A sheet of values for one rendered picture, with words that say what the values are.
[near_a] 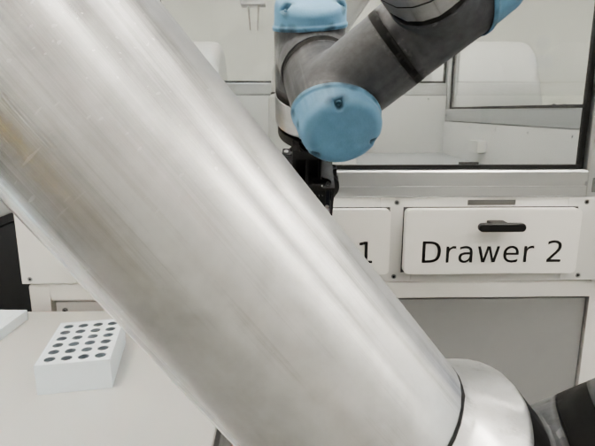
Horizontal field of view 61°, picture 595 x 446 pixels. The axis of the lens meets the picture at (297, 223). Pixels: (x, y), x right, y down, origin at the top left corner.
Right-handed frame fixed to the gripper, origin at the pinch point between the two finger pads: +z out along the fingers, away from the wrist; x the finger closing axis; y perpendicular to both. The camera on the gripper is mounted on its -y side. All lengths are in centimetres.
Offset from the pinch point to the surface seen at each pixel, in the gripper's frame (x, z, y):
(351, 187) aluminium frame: 8.1, -0.4, -7.2
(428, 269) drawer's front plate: 21.1, 9.9, 1.8
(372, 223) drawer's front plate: 11.4, 3.4, -2.7
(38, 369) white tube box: -31.2, -2.2, 25.3
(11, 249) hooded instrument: -83, 58, -43
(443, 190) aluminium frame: 23.2, 0.1, -6.9
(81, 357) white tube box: -27.4, -0.8, 23.1
